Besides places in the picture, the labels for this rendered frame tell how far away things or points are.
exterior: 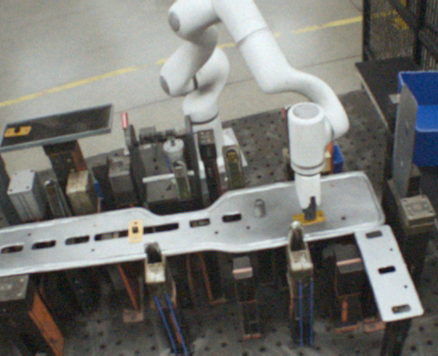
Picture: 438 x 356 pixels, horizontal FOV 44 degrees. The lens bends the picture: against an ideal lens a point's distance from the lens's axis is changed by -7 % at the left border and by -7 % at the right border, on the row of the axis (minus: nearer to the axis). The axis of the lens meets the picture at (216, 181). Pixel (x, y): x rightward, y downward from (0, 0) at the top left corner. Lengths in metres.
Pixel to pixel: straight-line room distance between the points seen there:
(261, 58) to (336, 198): 0.48
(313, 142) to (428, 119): 0.62
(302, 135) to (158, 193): 0.59
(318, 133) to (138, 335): 0.82
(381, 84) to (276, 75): 0.74
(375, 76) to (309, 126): 0.79
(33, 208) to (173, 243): 0.45
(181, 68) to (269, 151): 0.62
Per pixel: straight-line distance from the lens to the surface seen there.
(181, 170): 1.58
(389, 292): 1.37
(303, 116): 1.26
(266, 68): 1.30
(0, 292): 1.53
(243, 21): 1.32
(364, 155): 2.17
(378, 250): 1.44
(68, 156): 1.78
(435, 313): 1.72
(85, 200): 1.64
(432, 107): 1.88
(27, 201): 1.68
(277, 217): 1.52
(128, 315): 1.76
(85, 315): 1.79
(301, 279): 1.37
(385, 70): 2.05
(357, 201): 1.56
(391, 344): 1.44
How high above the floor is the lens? 2.09
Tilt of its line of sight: 42 degrees down
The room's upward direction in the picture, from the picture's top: 10 degrees counter-clockwise
